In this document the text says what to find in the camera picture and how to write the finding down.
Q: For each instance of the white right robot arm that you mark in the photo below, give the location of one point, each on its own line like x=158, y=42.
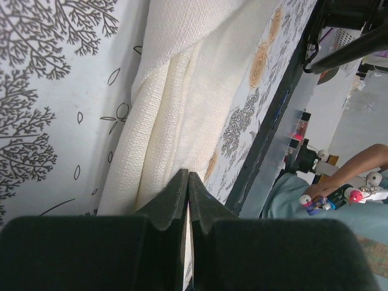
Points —
x=370, y=17

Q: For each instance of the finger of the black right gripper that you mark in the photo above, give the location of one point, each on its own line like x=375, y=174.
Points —
x=372, y=42

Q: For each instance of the white cloth napkin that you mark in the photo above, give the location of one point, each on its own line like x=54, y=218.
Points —
x=194, y=57

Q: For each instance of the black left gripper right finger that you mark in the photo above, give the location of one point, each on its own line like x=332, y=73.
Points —
x=230, y=253

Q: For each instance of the teleoperation leader device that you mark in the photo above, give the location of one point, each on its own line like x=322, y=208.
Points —
x=333, y=182

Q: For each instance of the person's forearm in background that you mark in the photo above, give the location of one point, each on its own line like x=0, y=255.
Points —
x=354, y=166

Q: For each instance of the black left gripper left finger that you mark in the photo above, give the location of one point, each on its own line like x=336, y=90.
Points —
x=142, y=251

